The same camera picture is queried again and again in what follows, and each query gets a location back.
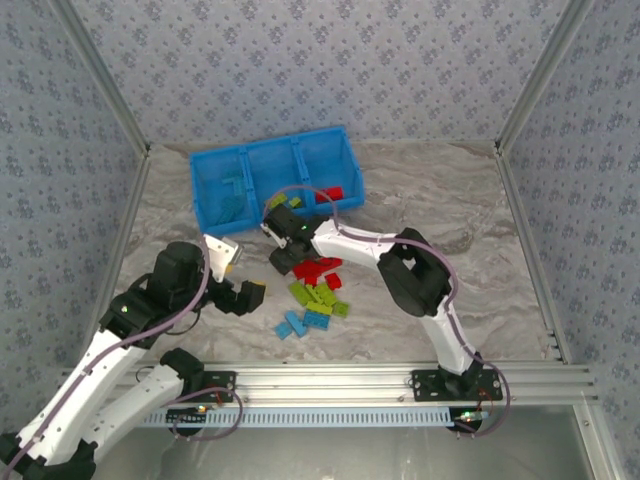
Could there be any aluminium frame post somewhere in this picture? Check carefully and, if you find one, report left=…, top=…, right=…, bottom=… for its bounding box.
left=48, top=0, right=152, bottom=157
left=493, top=0, right=597, bottom=157

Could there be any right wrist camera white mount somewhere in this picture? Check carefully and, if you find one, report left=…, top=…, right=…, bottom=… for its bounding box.
left=259, top=222, right=290, bottom=250

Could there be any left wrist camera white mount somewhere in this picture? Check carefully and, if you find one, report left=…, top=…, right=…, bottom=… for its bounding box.
left=202, top=233, right=245, bottom=281

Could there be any blue three-compartment plastic bin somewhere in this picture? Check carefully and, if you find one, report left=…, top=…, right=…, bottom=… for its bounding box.
left=188, top=124, right=365, bottom=237

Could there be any black controller board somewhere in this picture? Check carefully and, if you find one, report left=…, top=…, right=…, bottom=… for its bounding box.
left=452, top=408, right=487, bottom=432
left=166, top=405, right=209, bottom=428

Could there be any light blue slotted cable duct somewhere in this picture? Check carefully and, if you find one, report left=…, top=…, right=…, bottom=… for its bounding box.
left=134, top=406, right=454, bottom=429

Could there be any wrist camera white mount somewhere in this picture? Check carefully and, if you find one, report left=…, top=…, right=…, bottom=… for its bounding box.
left=202, top=233, right=245, bottom=281
left=259, top=222, right=290, bottom=250

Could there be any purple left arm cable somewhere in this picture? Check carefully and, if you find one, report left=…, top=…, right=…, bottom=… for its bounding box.
left=4, top=234, right=245, bottom=474

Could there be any aluminium mounting rail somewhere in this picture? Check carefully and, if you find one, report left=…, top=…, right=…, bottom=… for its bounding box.
left=53, top=363, right=599, bottom=406

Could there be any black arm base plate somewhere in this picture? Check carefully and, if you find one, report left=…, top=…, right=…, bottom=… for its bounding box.
left=145, top=370, right=237, bottom=404
left=410, top=369, right=504, bottom=404

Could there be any grey metal panel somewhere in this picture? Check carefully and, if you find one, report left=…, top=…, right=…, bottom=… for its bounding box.
left=27, top=404, right=626, bottom=480

